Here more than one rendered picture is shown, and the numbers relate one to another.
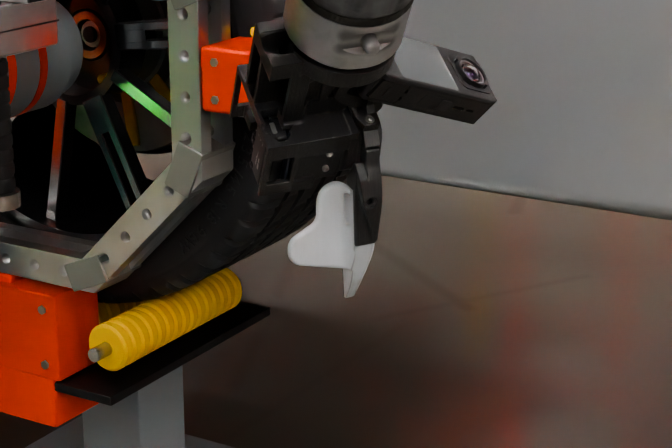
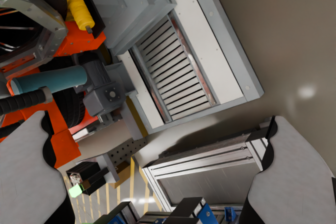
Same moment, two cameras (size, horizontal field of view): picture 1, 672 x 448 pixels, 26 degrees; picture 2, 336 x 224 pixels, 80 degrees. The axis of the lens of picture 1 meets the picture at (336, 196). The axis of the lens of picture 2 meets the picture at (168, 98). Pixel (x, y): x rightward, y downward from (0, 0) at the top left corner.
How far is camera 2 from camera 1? 1.00 m
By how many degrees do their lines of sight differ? 58
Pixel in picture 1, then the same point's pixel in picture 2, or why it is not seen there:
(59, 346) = (84, 38)
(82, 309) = (70, 28)
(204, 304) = not seen: outside the picture
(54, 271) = (58, 40)
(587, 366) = not seen: outside the picture
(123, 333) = (83, 21)
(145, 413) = (98, 2)
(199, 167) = not seen: outside the picture
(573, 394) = not seen: outside the picture
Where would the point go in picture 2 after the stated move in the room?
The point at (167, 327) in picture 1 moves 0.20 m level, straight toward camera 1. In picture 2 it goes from (78, 0) to (115, 21)
